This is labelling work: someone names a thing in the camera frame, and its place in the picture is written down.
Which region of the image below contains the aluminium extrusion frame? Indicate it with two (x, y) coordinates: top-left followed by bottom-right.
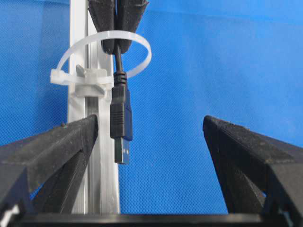
(67, 0), (121, 215)

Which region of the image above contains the white zip tie loop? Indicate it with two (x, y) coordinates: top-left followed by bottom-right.
(50, 30), (152, 86)

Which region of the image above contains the black USB cable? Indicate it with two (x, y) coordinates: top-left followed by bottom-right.
(109, 42), (133, 165)

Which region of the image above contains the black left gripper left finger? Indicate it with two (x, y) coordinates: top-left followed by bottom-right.
(0, 114), (98, 227)

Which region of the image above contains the white zip tie mount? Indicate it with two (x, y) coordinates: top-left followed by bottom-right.
(74, 65), (113, 98)

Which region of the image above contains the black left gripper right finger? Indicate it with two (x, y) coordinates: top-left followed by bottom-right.
(203, 115), (303, 227)

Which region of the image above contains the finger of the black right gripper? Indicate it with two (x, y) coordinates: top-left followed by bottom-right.
(88, 0), (116, 54)
(117, 0), (150, 53)

